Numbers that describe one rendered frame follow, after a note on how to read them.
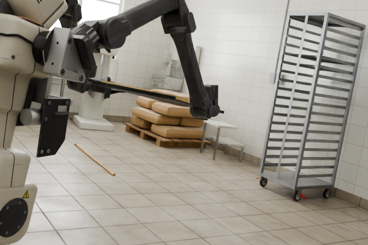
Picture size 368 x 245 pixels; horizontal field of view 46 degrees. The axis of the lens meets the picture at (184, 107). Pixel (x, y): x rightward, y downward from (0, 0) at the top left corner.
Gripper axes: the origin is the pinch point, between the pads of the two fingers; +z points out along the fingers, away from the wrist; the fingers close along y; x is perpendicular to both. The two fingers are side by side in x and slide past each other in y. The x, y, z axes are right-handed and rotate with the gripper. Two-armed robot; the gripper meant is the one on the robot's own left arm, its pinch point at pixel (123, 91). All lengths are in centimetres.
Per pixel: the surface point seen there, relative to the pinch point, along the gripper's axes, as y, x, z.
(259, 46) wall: -96, -311, 238
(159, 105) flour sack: 6, -365, 132
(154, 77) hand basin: -37, -505, 158
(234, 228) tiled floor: 84, -77, 116
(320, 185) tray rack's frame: 55, -155, 250
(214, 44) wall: -101, -408, 214
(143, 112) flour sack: 21, -395, 119
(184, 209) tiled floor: 82, -114, 91
